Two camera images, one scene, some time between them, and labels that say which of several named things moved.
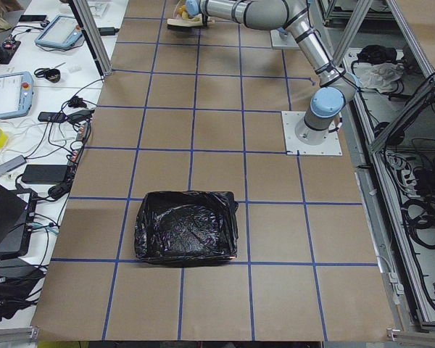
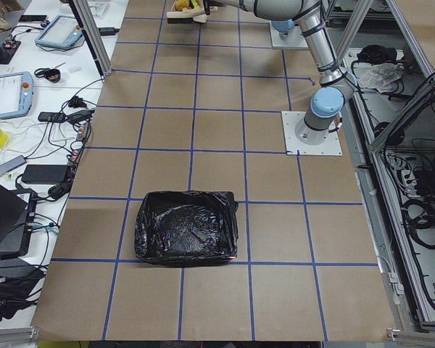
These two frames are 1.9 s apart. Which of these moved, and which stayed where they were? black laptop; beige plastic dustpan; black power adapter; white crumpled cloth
Moved: beige plastic dustpan
Stayed: white crumpled cloth; black power adapter; black laptop
